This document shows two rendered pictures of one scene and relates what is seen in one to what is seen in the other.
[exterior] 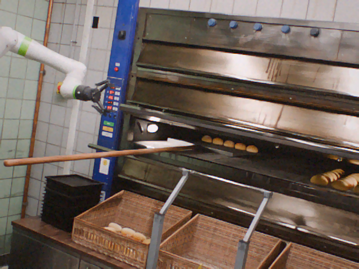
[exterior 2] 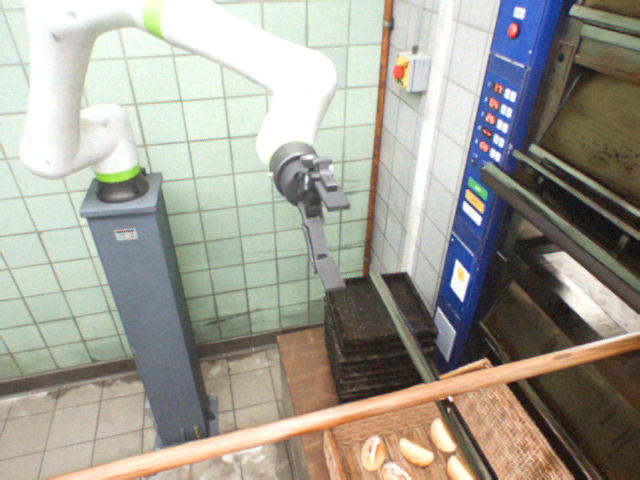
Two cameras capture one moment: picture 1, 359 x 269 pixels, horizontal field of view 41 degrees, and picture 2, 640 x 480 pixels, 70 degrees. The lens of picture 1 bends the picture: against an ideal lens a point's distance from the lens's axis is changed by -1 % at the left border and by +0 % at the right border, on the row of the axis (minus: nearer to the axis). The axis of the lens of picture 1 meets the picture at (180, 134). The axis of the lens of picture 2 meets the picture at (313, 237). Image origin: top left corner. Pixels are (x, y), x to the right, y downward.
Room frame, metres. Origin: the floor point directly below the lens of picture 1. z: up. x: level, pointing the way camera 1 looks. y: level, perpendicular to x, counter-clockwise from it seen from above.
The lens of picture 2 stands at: (2.32, 0.05, 1.86)
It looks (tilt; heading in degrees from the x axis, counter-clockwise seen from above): 35 degrees down; 46
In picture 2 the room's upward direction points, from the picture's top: straight up
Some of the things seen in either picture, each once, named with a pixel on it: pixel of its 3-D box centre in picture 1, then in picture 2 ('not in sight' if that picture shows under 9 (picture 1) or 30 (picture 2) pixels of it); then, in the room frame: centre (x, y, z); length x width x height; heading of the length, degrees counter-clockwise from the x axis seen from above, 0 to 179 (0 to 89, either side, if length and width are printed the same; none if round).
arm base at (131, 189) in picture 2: not in sight; (123, 172); (2.75, 1.33, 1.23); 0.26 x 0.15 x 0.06; 57
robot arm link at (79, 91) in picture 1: (84, 93); (299, 171); (2.80, 0.59, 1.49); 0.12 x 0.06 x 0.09; 151
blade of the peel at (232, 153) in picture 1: (209, 145); not in sight; (3.71, -0.24, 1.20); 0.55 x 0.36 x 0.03; 62
